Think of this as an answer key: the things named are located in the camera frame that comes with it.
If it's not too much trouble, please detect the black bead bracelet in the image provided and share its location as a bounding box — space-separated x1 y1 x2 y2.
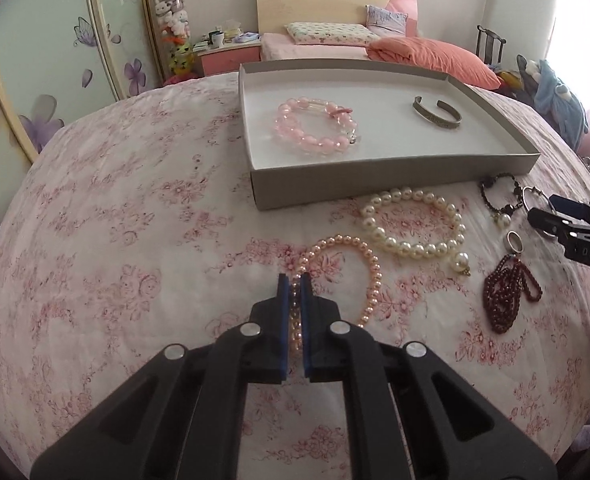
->
479 172 526 216

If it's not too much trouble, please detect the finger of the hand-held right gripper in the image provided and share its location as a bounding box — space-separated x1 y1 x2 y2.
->
527 208 590 249
548 194 590 228

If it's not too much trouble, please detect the beige and pink headboard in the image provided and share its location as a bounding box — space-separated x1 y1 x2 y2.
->
254 0 419 38

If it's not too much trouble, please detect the grey cardboard tray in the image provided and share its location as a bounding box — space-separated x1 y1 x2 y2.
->
238 59 541 211

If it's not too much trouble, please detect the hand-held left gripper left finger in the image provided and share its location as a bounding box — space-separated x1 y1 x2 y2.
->
30 274 292 480

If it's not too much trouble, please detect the pink bed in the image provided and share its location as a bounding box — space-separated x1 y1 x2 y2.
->
260 32 376 63

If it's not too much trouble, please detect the light purple pillow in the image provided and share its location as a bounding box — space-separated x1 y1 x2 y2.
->
365 4 408 37

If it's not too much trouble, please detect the blue plush toy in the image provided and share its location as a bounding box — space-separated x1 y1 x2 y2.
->
518 55 588 151

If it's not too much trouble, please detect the dark wooden chair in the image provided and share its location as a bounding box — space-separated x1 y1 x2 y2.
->
475 25 505 66

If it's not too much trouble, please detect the silver cuff bracelet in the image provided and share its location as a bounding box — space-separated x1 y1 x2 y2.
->
411 95 462 131

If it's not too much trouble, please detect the floral print pillow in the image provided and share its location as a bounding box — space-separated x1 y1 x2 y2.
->
285 22 378 46

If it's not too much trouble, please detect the floral sliding wardrobe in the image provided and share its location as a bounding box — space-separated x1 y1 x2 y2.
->
0 0 163 241

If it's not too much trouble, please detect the pink glass bead bracelet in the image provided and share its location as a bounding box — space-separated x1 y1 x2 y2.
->
274 97 361 157

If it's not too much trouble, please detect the white pearl bracelet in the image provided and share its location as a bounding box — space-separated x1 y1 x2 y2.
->
360 187 472 277

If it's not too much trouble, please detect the clear tube of plush toys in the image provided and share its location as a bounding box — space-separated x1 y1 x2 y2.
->
150 0 196 86

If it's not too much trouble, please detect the dark red bead bracelet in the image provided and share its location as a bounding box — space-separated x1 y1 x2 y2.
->
482 254 543 335

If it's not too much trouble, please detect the small pink pearl bracelet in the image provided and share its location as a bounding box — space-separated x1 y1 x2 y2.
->
289 234 383 351

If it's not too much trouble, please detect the pink floral cloth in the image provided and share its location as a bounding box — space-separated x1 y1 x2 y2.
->
0 72 590 480

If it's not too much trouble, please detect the orange pillow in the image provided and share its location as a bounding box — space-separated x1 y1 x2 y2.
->
366 36 502 91

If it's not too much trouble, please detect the thin silver bangle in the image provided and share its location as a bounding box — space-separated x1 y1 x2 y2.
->
520 185 551 212

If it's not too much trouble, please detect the pink nightstand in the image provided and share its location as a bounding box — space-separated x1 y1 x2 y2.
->
196 42 262 77

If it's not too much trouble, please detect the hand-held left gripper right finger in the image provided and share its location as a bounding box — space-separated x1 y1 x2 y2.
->
300 272 558 480

